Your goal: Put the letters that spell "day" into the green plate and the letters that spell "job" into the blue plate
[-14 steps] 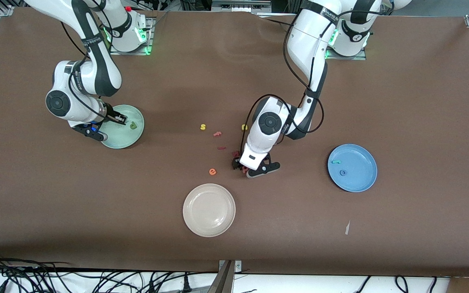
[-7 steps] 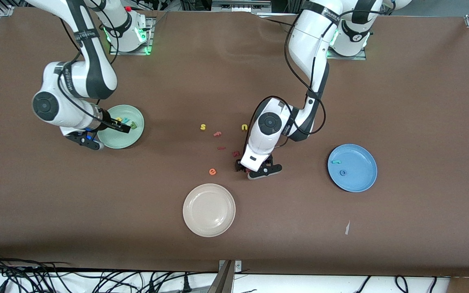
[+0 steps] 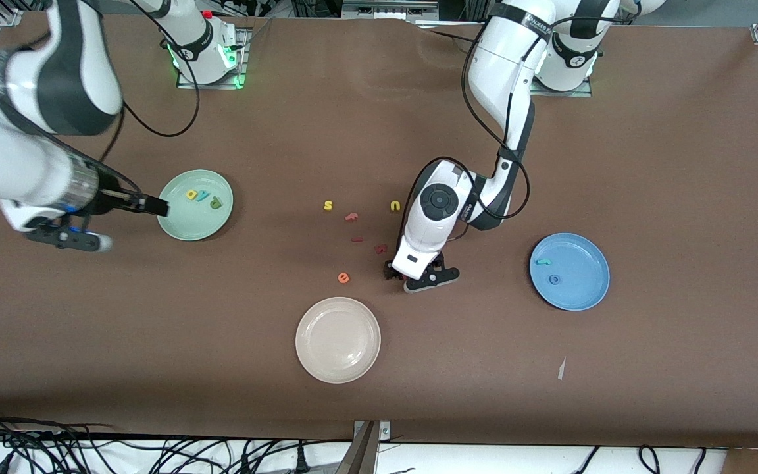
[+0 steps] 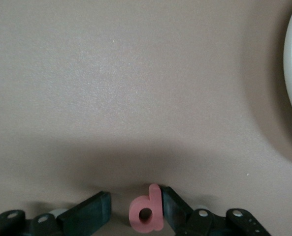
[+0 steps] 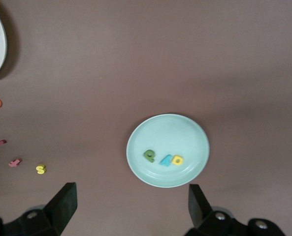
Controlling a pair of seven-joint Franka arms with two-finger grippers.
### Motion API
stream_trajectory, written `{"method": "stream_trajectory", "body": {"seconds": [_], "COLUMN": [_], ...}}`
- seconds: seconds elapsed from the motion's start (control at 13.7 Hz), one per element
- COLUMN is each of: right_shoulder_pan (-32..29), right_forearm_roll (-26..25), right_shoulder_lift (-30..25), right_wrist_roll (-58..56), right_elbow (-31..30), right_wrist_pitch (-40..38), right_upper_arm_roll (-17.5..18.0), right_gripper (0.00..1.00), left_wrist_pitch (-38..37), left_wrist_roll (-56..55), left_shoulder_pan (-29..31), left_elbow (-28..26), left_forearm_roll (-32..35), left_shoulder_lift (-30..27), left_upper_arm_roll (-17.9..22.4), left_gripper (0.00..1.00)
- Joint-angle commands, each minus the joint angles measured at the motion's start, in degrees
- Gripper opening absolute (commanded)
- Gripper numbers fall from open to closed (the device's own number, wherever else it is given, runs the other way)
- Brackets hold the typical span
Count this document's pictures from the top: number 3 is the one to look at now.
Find light green plate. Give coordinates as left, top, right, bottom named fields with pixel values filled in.
left=156, top=169, right=234, bottom=242

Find beige plate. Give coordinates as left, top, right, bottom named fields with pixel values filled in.
left=295, top=296, right=382, bottom=384

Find brown table cover sheet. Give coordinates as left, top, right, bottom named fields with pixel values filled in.
left=0, top=10, right=758, bottom=450

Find blue plate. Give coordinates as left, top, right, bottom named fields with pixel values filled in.
left=529, top=232, right=611, bottom=311

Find grey metal box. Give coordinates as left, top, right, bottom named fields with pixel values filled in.
left=341, top=0, right=440, bottom=20

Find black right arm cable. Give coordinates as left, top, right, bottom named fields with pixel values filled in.
left=73, top=39, right=202, bottom=198

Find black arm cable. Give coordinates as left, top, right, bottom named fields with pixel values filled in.
left=409, top=13, right=554, bottom=221
left=73, top=39, right=202, bottom=198

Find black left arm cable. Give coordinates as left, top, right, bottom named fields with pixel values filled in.
left=409, top=13, right=554, bottom=221

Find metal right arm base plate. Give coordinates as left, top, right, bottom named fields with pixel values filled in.
left=177, top=26, right=249, bottom=90

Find small metal table bracket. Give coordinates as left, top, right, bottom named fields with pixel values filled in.
left=353, top=420, right=392, bottom=442

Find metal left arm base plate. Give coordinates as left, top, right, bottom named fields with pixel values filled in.
left=529, top=78, right=594, bottom=98

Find tangled black floor cables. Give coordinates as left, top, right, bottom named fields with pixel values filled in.
left=0, top=405, right=353, bottom=474

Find thin black table cable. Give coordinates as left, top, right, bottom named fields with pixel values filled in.
left=418, top=25, right=485, bottom=44

